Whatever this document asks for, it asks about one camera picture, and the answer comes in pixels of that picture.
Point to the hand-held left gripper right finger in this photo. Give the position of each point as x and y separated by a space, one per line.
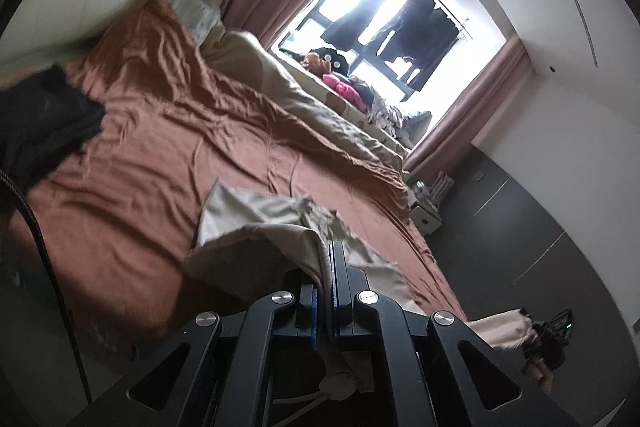
341 307

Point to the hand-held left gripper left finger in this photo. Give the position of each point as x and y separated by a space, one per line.
315 322

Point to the beige jacket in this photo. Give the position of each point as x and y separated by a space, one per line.
240 217

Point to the pile of mixed clothes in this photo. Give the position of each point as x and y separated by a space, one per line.
385 112

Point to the person's right hand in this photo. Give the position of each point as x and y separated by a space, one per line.
542 377

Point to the grey wardrobe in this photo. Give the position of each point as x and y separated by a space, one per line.
525 232

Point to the white nightstand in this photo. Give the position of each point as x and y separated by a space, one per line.
425 214

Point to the grey plush toy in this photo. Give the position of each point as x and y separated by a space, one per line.
417 124

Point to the beige duvet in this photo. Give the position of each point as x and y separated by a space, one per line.
300 107

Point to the pink plush toy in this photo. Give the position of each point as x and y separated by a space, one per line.
342 87

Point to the bed with brown blanket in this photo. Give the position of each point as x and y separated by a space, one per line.
150 147

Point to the brown plush toy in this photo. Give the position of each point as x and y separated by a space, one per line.
315 63

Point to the black plush toy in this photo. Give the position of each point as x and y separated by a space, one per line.
334 57

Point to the dark hanging garment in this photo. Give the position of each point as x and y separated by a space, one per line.
420 32
345 27

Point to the pale pillow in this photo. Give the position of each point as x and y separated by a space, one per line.
192 9

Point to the black garment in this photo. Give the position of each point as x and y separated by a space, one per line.
45 117

